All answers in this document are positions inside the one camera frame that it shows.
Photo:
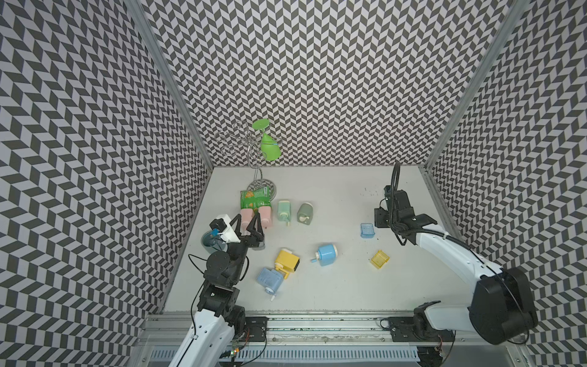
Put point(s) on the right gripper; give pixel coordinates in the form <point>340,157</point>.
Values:
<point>378,217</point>

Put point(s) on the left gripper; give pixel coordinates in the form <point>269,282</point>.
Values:
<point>257,235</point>

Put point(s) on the blue transparent tray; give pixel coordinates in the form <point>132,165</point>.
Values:
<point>367,230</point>

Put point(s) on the mint green pencil sharpener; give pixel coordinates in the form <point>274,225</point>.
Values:
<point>284,212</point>

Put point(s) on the yellow pencil sharpener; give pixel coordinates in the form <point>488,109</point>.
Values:
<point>286,263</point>

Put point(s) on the yellow transparent tray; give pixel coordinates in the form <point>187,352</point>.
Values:
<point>379,259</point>

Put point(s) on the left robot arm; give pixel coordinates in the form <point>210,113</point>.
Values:
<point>216,319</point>

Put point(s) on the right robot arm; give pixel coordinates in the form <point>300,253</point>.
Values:
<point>501,305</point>

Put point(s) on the light blue pencil sharpener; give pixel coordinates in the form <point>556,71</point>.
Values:
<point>271,280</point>

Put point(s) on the green snack packet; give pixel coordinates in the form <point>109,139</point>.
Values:
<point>254,199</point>

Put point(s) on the teal ceramic cup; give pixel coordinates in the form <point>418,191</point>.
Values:
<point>213,242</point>

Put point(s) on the green plastic cup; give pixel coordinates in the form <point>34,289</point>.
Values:
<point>268,146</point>

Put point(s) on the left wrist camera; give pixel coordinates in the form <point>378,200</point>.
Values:
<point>222,225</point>

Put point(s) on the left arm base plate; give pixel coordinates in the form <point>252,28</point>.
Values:
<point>252,328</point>

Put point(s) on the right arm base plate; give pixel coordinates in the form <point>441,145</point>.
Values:
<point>412,329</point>

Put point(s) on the aluminium front rail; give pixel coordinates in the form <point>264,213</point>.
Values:
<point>286,329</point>

